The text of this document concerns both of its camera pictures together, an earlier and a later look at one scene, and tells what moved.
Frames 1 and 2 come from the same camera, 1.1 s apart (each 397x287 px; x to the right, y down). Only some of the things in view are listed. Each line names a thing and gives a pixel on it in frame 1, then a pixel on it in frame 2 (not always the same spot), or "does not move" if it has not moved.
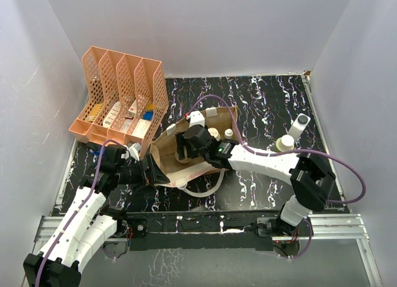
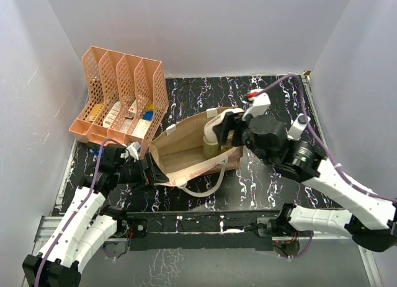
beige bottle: x=187 y=160 to x=209 y=134
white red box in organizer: x=131 y=111 does not move
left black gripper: x=143 y=183 does not move
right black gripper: x=180 y=141 to x=231 y=123
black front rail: x=182 y=230 does not move
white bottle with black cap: x=299 y=123 does not move
